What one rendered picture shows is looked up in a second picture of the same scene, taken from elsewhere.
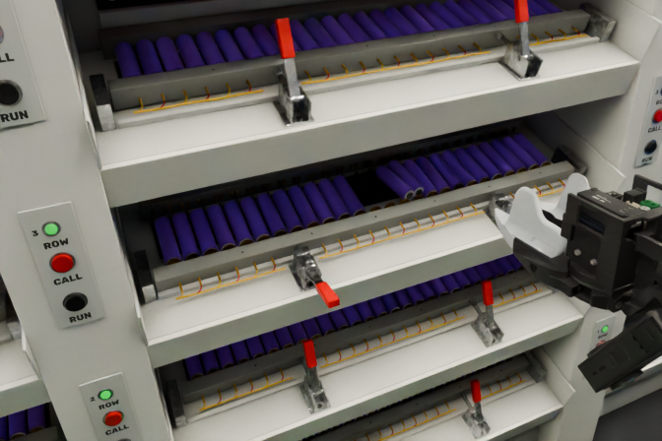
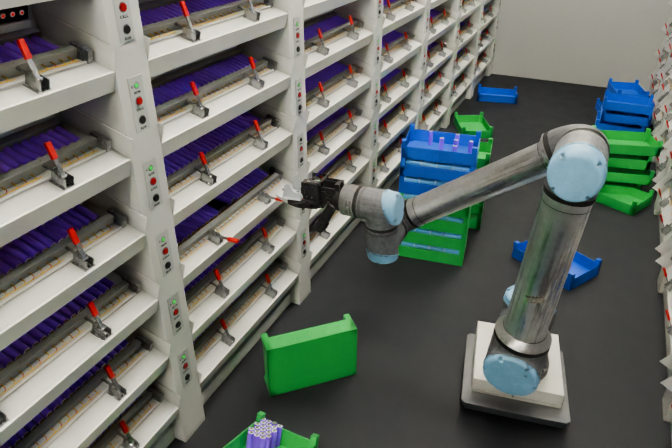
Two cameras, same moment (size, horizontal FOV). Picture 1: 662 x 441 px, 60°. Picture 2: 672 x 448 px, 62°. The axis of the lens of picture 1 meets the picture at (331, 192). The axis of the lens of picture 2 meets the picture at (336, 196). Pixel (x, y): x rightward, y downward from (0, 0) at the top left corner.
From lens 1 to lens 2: 1.13 m
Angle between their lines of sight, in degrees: 37
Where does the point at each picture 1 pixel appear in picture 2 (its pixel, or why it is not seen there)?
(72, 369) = (165, 293)
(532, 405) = (287, 278)
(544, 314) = (283, 235)
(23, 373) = (150, 300)
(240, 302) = (201, 255)
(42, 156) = (161, 215)
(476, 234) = (259, 208)
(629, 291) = (321, 201)
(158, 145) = (180, 203)
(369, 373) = (235, 278)
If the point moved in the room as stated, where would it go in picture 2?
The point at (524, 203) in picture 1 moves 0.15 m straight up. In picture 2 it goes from (287, 188) to (285, 140)
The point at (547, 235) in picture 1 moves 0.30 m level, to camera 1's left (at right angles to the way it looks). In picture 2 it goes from (296, 195) to (205, 232)
